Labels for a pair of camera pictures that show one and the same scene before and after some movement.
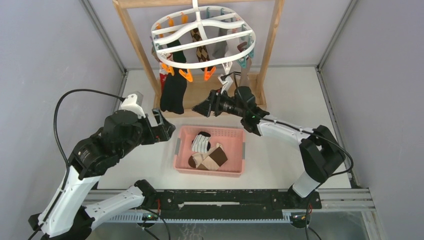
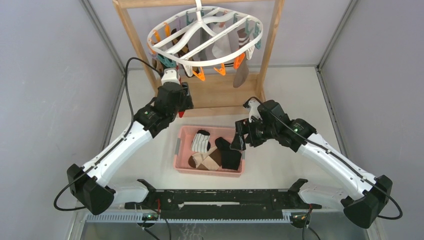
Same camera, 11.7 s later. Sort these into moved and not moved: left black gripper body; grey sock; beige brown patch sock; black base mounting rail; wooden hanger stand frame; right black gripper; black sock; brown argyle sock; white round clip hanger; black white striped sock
Moved: white round clip hanger; black sock; right black gripper; left black gripper body; brown argyle sock; grey sock
Not moved: black white striped sock; black base mounting rail; beige brown patch sock; wooden hanger stand frame
